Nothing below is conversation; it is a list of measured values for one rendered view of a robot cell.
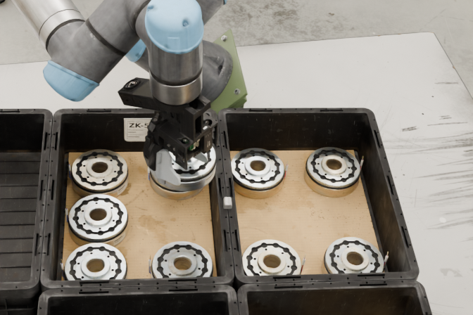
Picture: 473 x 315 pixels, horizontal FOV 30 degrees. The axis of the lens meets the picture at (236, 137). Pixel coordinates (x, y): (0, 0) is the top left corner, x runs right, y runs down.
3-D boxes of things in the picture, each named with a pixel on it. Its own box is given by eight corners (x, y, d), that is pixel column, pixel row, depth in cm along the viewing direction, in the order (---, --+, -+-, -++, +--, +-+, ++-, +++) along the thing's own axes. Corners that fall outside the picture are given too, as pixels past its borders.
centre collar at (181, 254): (167, 253, 149) (167, 250, 149) (197, 253, 149) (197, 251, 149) (167, 276, 145) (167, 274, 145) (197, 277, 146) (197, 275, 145)
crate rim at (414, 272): (419, 287, 143) (422, 278, 141) (234, 292, 139) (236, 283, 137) (370, 116, 170) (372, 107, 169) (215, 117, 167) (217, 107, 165)
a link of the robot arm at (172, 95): (137, 68, 124) (178, 39, 128) (139, 91, 128) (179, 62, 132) (176, 95, 121) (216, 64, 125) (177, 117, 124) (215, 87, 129)
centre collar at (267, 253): (287, 275, 148) (287, 273, 147) (257, 275, 147) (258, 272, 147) (284, 252, 151) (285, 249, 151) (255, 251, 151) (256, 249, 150)
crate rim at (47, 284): (54, 117, 163) (53, 107, 162) (215, 117, 167) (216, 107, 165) (40, 297, 135) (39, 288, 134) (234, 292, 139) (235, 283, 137)
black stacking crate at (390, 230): (405, 319, 149) (420, 280, 141) (231, 325, 146) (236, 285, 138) (360, 151, 177) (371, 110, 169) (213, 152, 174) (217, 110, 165)
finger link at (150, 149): (148, 176, 137) (153, 133, 131) (141, 170, 138) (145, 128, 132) (169, 162, 140) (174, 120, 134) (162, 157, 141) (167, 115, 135)
